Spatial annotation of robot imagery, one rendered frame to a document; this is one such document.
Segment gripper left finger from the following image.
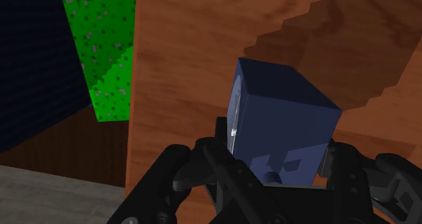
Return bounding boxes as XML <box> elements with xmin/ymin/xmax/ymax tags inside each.
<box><xmin>106</xmin><ymin>116</ymin><xmax>284</xmax><ymax>224</ymax></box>

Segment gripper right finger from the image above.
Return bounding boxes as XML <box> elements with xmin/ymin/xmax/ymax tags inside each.
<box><xmin>316</xmin><ymin>138</ymin><xmax>422</xmax><ymax>224</ymax></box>

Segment blue box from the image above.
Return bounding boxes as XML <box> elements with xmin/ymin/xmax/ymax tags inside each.
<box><xmin>226</xmin><ymin>57</ymin><xmax>343</xmax><ymax>187</ymax></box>

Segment green speckled robot stand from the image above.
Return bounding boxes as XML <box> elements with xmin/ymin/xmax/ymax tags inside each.
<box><xmin>60</xmin><ymin>0</ymin><xmax>137</xmax><ymax>123</ymax></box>

